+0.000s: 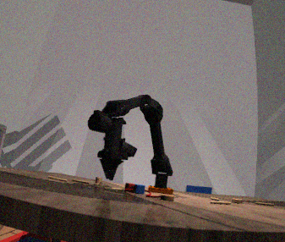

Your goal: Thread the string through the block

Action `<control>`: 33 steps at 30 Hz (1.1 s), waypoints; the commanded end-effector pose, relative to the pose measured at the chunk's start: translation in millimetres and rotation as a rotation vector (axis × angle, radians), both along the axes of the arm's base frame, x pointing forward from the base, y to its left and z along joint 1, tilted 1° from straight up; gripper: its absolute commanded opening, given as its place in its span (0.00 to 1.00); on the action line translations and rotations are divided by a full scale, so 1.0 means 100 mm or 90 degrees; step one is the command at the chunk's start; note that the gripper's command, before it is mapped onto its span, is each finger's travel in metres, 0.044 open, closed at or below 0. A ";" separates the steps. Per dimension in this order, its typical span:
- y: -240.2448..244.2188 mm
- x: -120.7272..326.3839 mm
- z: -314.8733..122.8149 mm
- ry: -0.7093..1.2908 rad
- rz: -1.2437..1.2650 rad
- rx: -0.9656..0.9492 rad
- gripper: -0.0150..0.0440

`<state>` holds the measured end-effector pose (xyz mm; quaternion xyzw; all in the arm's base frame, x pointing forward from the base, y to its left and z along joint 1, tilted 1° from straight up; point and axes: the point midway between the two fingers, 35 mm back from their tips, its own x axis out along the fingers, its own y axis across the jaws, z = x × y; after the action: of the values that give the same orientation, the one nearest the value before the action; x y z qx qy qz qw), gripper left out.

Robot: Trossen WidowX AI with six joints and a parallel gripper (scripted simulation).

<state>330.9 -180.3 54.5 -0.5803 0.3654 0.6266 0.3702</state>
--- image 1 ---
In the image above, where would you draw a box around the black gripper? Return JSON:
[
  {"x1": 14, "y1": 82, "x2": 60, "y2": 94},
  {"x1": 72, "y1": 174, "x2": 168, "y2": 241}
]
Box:
[{"x1": 97, "y1": 135, "x2": 128, "y2": 180}]

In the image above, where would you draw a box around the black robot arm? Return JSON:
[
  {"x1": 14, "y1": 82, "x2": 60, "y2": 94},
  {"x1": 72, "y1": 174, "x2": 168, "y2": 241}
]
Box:
[{"x1": 88, "y1": 95, "x2": 173, "y2": 189}]

